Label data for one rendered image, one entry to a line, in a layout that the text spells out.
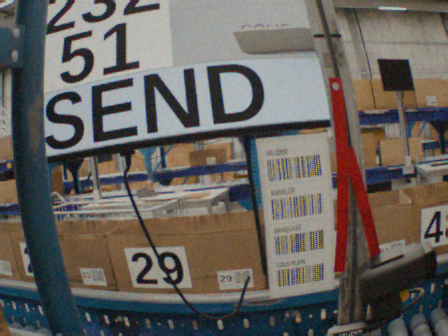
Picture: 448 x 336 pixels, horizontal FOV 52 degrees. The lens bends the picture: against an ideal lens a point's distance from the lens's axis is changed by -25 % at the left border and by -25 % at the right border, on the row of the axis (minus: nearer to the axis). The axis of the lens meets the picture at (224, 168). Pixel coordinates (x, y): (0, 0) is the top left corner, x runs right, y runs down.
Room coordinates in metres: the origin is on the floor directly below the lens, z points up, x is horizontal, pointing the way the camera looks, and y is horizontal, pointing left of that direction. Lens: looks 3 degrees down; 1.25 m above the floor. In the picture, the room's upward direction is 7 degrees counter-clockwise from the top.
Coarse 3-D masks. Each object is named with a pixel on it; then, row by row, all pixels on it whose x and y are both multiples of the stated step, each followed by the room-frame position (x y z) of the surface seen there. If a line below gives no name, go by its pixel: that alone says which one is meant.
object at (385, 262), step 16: (384, 256) 0.61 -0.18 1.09; (400, 256) 0.59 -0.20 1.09; (416, 256) 0.58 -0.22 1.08; (432, 256) 0.57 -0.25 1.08; (368, 272) 0.59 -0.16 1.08; (384, 272) 0.58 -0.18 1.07; (400, 272) 0.58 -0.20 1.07; (416, 272) 0.57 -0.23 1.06; (432, 272) 0.57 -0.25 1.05; (368, 288) 0.59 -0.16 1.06; (384, 288) 0.58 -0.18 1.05; (400, 288) 0.58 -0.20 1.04; (384, 304) 0.60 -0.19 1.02; (400, 304) 0.60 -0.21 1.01; (384, 320) 0.59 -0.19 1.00
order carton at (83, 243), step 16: (64, 224) 1.70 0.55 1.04; (80, 224) 1.69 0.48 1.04; (96, 224) 1.67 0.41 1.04; (112, 224) 1.66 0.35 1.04; (16, 240) 1.43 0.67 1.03; (64, 240) 1.39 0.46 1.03; (80, 240) 1.38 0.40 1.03; (96, 240) 1.36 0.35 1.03; (16, 256) 1.44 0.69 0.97; (64, 256) 1.39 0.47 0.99; (80, 256) 1.38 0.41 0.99; (96, 256) 1.37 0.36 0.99; (80, 272) 1.38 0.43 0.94; (112, 272) 1.36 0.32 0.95; (80, 288) 1.39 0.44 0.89; (96, 288) 1.37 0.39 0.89; (112, 288) 1.36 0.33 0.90
